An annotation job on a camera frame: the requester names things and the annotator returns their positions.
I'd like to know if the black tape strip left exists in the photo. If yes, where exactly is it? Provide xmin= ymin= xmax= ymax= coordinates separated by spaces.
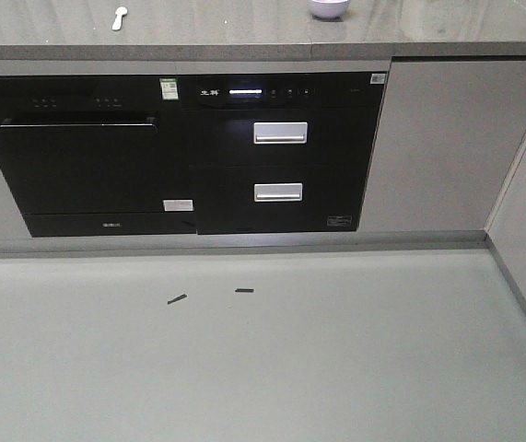
xmin=167 ymin=294 xmax=188 ymax=305

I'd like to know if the upper silver drawer handle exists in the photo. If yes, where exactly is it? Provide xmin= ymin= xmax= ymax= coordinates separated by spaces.
xmin=253 ymin=122 xmax=308 ymax=145

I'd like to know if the black built-in dishwasher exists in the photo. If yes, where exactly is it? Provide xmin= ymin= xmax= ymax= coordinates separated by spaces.
xmin=0 ymin=76 xmax=196 ymax=238

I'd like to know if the grey cabinet door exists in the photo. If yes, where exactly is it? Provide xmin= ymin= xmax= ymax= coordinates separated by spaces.
xmin=359 ymin=60 xmax=526 ymax=232

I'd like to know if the pale green plastic spoon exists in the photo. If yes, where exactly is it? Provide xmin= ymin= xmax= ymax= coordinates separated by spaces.
xmin=111 ymin=6 xmax=128 ymax=31

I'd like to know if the purple plastic bowl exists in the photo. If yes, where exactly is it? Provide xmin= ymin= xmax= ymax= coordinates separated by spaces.
xmin=308 ymin=0 xmax=350 ymax=19

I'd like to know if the black disinfection cabinet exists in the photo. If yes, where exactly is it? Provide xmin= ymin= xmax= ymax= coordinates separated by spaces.
xmin=179 ymin=71 xmax=387 ymax=235

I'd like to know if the lower silver drawer handle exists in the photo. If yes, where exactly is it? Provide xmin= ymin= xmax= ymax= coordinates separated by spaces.
xmin=253 ymin=183 xmax=303 ymax=203

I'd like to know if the silver drawer handle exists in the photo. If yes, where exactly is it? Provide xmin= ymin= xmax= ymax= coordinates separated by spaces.
xmin=253 ymin=122 xmax=308 ymax=145
xmin=253 ymin=183 xmax=303 ymax=203

